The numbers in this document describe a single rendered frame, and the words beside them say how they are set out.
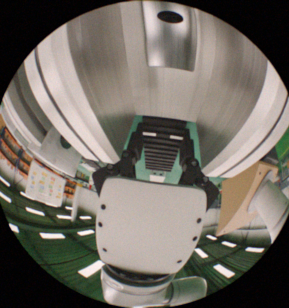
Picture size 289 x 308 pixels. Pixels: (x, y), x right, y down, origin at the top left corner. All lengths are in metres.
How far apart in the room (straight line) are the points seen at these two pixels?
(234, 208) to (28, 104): 0.51
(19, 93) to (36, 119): 0.06
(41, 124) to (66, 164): 0.08
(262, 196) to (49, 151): 0.52
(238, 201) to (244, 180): 0.07
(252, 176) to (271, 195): 0.13
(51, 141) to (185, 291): 0.27
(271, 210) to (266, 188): 0.09
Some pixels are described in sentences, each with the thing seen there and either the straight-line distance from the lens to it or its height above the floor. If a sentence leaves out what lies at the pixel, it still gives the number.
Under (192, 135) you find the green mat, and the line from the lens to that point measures 0.16.
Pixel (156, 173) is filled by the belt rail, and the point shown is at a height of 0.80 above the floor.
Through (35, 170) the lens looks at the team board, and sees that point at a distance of 3.05.
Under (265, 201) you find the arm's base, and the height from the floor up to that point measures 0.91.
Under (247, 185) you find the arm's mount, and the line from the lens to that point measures 0.35.
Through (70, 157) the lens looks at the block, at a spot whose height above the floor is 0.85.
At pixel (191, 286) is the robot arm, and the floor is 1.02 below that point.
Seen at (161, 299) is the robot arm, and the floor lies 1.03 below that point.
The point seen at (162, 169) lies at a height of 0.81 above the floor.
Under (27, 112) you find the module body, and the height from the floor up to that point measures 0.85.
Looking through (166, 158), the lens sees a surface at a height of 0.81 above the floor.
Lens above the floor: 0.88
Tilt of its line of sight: 27 degrees down
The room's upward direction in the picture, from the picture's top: 169 degrees counter-clockwise
